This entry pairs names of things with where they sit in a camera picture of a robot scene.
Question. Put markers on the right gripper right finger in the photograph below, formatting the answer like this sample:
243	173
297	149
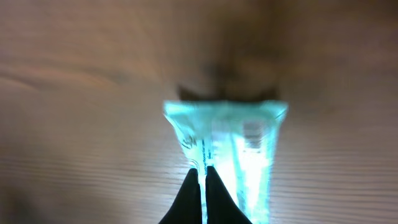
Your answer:
220	206

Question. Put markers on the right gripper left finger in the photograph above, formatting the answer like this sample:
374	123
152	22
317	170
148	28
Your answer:
186	208

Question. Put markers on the teal snack packet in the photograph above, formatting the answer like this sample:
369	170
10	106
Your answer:
237	139

